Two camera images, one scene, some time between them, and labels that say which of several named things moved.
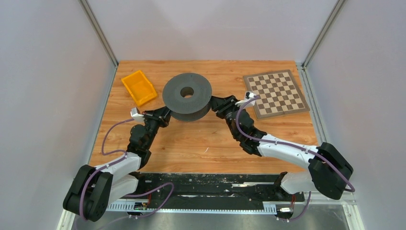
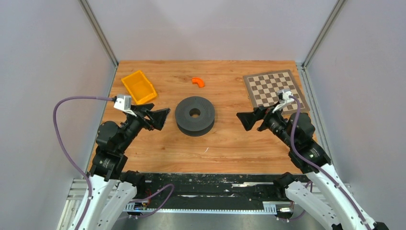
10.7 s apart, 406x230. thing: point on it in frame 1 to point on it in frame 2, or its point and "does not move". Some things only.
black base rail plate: (208, 192) does not move
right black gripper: (221, 106) to (247, 119)
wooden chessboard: (278, 94) does not move
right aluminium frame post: (337, 7) does not move
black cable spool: (187, 96) to (195, 116)
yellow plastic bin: (140, 87) does not move
